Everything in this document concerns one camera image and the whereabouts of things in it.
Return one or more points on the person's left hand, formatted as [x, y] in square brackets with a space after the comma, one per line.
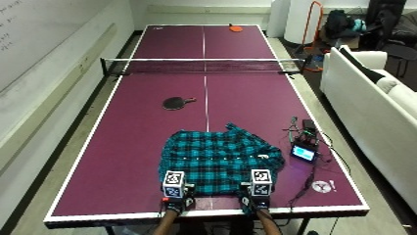
[176, 203]

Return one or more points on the person's right hand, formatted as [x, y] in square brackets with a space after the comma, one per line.
[254, 202]

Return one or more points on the teal plaid shirt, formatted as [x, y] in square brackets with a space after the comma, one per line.
[217, 156]

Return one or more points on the white marker cube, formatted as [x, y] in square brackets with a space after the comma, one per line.
[261, 182]
[173, 184]

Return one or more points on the small screen device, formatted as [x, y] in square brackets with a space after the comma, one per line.
[304, 152]

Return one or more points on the black table tennis paddle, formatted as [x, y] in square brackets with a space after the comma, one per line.
[176, 103]

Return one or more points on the white sofa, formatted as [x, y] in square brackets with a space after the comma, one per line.
[373, 124]

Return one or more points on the table tennis net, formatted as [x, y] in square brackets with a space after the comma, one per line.
[204, 65]

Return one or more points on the black sofa cushion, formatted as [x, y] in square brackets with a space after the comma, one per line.
[361, 67]

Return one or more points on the orange table tennis paddle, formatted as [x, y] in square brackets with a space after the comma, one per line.
[236, 28]

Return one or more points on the white cylindrical column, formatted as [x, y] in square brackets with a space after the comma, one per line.
[301, 19]

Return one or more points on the black backpack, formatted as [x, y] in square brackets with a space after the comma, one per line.
[341, 24]

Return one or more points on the white whiteboard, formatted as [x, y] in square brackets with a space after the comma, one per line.
[39, 32]

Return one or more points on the orange metal frame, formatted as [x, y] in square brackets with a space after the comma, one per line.
[312, 36]

